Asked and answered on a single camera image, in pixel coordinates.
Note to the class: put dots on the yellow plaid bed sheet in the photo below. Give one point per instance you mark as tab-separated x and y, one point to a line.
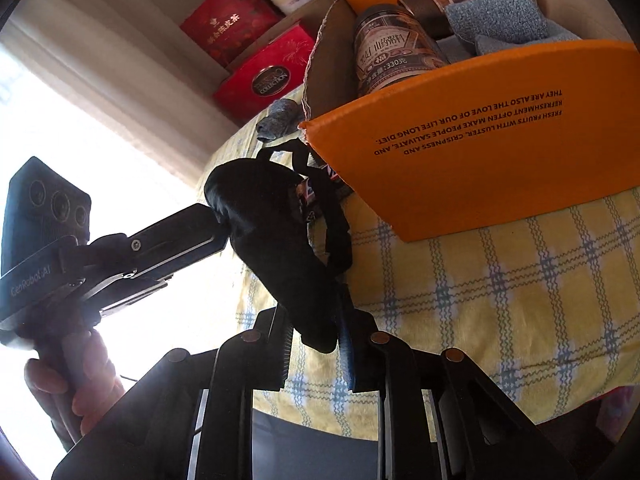
548	306

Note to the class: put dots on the person's left hand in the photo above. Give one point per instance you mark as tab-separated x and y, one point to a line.
75	410

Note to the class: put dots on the red Chinese tea gift bag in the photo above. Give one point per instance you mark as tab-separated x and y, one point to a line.
224	29

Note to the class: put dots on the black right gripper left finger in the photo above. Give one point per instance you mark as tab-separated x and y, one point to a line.
276	337

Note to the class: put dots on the red Ferrero Collection gift bag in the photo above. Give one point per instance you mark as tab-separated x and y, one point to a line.
267	75

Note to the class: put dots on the brown jar near box front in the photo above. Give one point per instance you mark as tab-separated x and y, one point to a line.
390	46

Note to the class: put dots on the brown cardboard box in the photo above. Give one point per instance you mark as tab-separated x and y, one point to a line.
310	16

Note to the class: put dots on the black cloth item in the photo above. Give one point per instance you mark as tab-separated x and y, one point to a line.
257	198

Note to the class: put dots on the orange fresh fruit cardboard box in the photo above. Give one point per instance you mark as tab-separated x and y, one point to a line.
487	140

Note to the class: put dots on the Snickers bar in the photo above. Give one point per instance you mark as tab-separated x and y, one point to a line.
320	195

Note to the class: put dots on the black finger of the left gripper seen externally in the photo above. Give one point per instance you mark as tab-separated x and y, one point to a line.
172	244

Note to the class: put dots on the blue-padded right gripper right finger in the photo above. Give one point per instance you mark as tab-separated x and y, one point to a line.
361	361

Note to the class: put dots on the light grey knitted sock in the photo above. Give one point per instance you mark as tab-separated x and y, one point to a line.
490	26

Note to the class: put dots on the dark grey knitted sock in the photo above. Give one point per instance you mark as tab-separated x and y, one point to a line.
283	118

